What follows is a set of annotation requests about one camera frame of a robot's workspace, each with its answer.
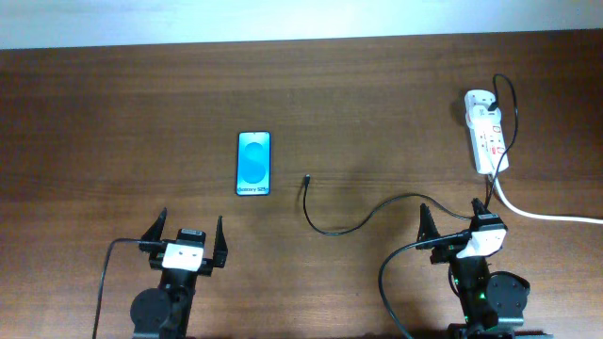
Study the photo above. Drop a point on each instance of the white charger plug adapter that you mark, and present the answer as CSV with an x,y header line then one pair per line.
x,y
482,113

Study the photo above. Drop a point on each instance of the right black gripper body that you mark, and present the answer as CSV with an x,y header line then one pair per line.
x,y
448,253

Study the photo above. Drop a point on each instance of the white power strip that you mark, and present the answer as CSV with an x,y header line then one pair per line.
x,y
486,138

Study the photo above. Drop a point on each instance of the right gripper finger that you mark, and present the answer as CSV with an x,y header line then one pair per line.
x,y
427,231
479,209

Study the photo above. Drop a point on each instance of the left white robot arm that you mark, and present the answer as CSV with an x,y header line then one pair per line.
x,y
163,311

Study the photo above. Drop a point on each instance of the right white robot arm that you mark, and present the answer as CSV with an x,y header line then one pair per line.
x,y
492,302

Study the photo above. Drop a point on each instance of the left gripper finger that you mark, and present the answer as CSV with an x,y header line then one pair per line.
x,y
153,234
220,250

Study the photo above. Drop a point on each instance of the blue screen smartphone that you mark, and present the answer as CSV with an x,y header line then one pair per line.
x,y
253,163

